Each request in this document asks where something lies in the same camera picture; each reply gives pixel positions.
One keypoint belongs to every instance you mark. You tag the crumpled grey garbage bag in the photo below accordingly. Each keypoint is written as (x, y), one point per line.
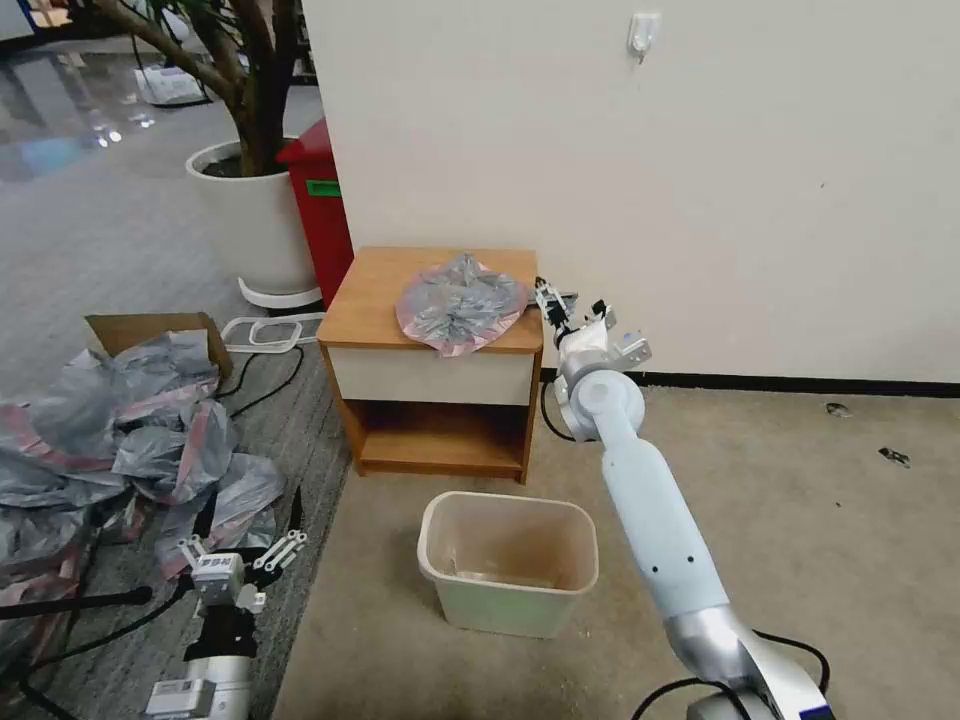
(45, 502)
(240, 495)
(176, 450)
(112, 390)

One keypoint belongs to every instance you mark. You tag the brown cardboard box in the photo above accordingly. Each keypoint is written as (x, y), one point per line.
(214, 337)

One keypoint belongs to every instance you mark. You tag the white printed plastic bag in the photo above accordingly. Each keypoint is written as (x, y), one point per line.
(172, 84)

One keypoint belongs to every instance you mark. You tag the red bin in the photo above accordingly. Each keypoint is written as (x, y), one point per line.
(322, 210)

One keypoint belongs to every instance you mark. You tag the brown tree trunk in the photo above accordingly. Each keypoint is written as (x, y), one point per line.
(251, 97)

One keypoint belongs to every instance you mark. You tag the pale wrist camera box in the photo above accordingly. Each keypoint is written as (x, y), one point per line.
(219, 577)

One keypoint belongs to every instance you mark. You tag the white round plant pot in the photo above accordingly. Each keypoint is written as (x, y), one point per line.
(255, 225)

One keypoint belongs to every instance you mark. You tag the beige plastic trash can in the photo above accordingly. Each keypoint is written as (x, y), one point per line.
(506, 570)

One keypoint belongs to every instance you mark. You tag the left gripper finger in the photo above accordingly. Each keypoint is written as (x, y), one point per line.
(279, 549)
(192, 555)

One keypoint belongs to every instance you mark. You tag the black tripod rod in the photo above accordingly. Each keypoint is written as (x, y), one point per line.
(82, 602)

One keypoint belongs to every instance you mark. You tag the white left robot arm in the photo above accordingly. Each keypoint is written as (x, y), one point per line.
(217, 686)

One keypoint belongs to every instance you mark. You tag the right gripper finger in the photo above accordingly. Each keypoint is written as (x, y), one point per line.
(546, 291)
(568, 298)

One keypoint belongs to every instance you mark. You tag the white rectangular frame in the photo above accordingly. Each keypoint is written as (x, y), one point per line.
(262, 334)

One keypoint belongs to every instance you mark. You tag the grey pink garbage bag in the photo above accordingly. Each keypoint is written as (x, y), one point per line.
(459, 304)

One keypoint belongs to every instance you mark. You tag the white wall hook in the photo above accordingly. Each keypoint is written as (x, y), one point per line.
(643, 31)

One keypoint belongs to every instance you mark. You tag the small dark floor scrap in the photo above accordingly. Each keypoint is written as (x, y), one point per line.
(837, 409)
(894, 455)

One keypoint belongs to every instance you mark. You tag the wooden nightstand with drawer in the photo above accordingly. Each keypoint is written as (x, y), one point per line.
(431, 375)

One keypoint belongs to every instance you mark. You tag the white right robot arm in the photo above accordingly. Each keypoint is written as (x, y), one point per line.
(652, 510)

